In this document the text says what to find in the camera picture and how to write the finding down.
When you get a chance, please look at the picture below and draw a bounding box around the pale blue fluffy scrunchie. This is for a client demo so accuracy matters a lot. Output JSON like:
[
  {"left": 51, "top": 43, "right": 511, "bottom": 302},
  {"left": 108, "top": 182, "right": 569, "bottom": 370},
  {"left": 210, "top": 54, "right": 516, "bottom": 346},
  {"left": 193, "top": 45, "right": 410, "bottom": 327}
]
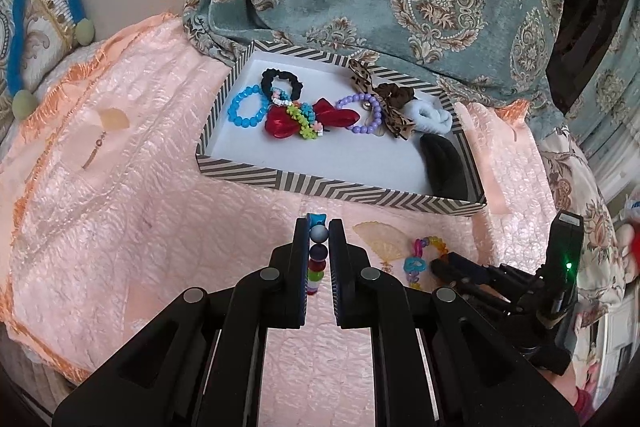
[{"left": 404, "top": 101, "right": 454, "bottom": 135}]

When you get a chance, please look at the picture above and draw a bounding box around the striped shallow box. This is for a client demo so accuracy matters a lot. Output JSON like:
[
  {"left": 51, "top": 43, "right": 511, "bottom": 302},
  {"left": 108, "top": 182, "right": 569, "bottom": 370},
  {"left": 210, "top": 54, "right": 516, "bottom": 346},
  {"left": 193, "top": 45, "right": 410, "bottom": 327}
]
[{"left": 195, "top": 41, "right": 488, "bottom": 218}]

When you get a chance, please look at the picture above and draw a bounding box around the person's right hand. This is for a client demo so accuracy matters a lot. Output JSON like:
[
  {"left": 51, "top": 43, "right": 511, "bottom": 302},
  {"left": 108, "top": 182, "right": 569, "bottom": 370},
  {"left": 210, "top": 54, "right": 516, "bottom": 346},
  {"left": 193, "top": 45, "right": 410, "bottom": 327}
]
[{"left": 545, "top": 369, "right": 593, "bottom": 427}]

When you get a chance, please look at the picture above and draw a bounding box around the red bow hair clip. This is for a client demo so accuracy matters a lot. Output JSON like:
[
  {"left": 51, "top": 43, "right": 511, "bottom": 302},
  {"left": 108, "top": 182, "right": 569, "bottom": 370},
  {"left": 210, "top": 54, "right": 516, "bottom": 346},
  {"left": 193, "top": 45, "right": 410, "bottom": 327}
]
[{"left": 264, "top": 98, "right": 360, "bottom": 140}]

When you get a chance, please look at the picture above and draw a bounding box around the brown scrunchie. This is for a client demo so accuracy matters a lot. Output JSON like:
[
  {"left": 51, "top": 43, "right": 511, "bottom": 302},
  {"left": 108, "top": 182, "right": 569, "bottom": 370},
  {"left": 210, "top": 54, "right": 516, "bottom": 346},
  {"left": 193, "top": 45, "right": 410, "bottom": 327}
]
[{"left": 375, "top": 83, "right": 417, "bottom": 108}]

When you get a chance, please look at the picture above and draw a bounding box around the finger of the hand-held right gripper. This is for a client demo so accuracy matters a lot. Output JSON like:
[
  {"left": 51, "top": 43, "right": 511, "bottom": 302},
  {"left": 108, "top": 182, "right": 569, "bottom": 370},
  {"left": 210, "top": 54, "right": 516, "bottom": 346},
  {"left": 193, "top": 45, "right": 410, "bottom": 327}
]
[
  {"left": 446, "top": 252, "right": 506, "bottom": 285},
  {"left": 431, "top": 259, "right": 513, "bottom": 308}
]

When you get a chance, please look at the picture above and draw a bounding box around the blue bead bracelet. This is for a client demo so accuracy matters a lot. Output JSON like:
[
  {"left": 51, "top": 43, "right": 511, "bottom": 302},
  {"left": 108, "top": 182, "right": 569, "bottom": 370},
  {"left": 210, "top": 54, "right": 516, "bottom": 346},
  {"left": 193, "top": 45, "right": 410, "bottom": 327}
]
[{"left": 228, "top": 88, "right": 271, "bottom": 128}]

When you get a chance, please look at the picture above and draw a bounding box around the clear colourful bead bracelet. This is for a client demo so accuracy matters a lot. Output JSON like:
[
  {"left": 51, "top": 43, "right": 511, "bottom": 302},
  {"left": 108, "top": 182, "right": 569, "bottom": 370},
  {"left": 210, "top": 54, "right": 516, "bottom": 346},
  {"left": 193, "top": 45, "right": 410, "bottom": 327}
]
[{"left": 402, "top": 235, "right": 447, "bottom": 290}]

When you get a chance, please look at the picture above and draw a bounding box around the black scrunchie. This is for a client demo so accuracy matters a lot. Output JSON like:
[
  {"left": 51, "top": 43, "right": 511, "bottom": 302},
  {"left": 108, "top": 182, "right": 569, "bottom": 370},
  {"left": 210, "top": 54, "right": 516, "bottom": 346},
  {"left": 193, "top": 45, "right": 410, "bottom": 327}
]
[{"left": 260, "top": 68, "right": 304, "bottom": 100}]

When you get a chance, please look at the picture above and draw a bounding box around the embroidered flat pillow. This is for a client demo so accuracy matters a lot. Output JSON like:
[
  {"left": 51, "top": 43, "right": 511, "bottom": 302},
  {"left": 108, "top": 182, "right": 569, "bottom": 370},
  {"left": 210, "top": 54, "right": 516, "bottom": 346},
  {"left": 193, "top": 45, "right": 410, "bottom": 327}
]
[{"left": 0, "top": 0, "right": 81, "bottom": 148}]

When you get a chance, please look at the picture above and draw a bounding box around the multicoloured bead bracelet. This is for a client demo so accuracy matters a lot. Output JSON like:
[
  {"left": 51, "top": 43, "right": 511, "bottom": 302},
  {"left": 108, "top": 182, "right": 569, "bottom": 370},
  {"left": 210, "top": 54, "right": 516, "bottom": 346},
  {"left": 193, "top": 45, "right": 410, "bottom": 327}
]
[{"left": 306, "top": 213, "right": 328, "bottom": 298}]

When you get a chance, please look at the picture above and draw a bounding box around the purple bead bracelet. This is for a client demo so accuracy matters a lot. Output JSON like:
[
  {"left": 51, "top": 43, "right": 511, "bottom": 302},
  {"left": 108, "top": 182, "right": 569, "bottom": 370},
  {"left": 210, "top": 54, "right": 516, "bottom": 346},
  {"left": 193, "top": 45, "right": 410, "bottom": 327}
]
[{"left": 334, "top": 93, "right": 383, "bottom": 135}]

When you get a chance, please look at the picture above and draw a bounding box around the small plush toy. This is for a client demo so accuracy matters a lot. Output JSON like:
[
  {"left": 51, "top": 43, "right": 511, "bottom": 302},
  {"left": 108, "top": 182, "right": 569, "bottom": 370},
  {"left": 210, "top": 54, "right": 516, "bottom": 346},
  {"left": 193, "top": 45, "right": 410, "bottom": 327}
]
[{"left": 617, "top": 197, "right": 640, "bottom": 268}]

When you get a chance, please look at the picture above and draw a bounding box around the floral bedsheet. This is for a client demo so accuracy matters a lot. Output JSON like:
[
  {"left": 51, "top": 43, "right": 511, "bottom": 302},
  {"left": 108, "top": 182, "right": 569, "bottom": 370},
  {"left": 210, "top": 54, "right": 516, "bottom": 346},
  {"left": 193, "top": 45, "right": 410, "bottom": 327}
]
[{"left": 537, "top": 127, "right": 640, "bottom": 358}]

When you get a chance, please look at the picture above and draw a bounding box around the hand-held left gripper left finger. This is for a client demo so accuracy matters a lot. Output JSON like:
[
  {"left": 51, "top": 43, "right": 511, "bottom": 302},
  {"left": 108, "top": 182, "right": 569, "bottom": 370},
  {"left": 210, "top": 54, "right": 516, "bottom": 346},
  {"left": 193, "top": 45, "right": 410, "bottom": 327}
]
[{"left": 52, "top": 218, "right": 310, "bottom": 427}]

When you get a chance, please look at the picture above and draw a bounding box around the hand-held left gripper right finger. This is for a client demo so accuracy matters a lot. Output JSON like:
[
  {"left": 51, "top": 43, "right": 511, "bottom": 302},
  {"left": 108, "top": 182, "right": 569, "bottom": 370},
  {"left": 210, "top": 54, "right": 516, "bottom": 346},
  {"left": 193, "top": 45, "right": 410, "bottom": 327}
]
[{"left": 331, "top": 219, "right": 576, "bottom": 427}]

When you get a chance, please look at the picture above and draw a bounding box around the peach fan pendant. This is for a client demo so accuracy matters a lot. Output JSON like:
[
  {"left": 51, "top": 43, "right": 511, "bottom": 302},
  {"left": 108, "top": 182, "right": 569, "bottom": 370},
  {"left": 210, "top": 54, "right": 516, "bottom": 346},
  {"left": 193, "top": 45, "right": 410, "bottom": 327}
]
[{"left": 352, "top": 221, "right": 401, "bottom": 270}]

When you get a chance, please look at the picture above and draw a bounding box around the peach quilted blanket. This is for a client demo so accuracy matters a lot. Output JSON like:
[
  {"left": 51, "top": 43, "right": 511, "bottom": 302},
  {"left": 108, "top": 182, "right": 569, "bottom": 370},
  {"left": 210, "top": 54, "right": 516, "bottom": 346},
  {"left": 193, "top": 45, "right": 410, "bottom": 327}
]
[{"left": 0, "top": 12, "right": 561, "bottom": 427}]

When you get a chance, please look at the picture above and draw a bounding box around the black velvet hair accessory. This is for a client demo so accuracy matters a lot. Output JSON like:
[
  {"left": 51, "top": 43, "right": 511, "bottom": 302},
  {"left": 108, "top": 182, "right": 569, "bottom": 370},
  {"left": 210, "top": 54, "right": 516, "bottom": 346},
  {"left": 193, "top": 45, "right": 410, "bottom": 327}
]
[{"left": 419, "top": 133, "right": 472, "bottom": 200}]

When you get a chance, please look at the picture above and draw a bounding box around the peach fan hairpin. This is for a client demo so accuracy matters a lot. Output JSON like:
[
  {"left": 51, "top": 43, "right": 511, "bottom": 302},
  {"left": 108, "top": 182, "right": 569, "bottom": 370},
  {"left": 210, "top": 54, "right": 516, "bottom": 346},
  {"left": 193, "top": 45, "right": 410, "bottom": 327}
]
[{"left": 80, "top": 108, "right": 130, "bottom": 170}]

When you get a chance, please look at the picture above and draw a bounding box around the green flower bead bracelet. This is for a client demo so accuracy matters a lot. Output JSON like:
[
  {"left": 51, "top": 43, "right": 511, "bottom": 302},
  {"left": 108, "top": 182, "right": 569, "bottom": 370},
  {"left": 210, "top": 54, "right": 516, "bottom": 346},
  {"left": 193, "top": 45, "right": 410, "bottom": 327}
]
[{"left": 270, "top": 89, "right": 326, "bottom": 140}]

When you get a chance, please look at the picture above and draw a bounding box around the leopard print bow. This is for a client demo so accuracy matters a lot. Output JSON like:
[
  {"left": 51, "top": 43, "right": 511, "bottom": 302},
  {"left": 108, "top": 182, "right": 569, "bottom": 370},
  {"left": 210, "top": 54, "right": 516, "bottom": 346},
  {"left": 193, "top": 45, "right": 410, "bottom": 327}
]
[{"left": 348, "top": 59, "right": 416, "bottom": 140}]

